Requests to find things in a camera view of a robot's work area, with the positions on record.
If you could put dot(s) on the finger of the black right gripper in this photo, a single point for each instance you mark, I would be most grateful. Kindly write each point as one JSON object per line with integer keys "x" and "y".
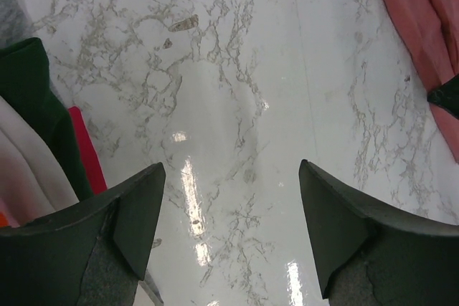
{"x": 446, "y": 96}

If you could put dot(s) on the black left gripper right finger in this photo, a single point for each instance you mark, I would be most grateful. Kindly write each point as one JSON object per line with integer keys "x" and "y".
{"x": 367, "y": 252}

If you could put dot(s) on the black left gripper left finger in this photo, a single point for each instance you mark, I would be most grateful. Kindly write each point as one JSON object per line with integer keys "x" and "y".
{"x": 92, "y": 253}

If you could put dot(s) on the dusty pink t-shirt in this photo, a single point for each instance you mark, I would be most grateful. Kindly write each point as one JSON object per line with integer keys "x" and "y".
{"x": 429, "y": 30}

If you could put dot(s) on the crimson folded t-shirt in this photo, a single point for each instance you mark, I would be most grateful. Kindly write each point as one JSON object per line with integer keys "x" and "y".
{"x": 88, "y": 154}

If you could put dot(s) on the white folded t-shirt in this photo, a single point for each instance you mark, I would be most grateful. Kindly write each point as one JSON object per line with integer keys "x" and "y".
{"x": 33, "y": 183}

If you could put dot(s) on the orange folded t-shirt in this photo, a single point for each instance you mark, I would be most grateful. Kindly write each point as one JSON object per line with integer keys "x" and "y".
{"x": 3, "y": 221}

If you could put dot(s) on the dark green folded t-shirt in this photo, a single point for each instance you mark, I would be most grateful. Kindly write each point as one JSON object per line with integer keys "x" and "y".
{"x": 25, "y": 85}

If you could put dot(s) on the grey folded t-shirt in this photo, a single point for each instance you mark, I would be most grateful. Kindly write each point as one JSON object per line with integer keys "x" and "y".
{"x": 15, "y": 23}

